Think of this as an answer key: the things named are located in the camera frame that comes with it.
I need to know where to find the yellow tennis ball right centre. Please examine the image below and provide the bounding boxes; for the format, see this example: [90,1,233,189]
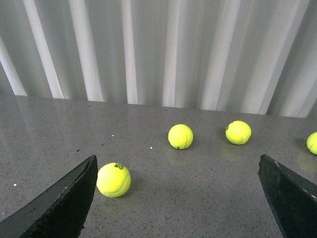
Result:
[225,120,252,145]

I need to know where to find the yellow tennis ball far right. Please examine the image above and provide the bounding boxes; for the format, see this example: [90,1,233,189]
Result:
[306,132,317,155]

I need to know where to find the tennis ball near left finger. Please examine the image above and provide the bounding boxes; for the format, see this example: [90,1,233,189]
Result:
[97,163,131,198]

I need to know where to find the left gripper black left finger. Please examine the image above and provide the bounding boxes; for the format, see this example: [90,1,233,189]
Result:
[0,155,98,238]

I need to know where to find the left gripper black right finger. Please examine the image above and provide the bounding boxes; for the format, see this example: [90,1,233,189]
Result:
[258,154,317,238]

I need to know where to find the white pleated curtain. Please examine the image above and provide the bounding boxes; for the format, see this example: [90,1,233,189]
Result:
[0,0,317,118]

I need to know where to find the yellow tennis ball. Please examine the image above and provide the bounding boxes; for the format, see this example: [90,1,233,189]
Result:
[168,124,194,150]
[306,132,317,155]
[225,120,252,145]

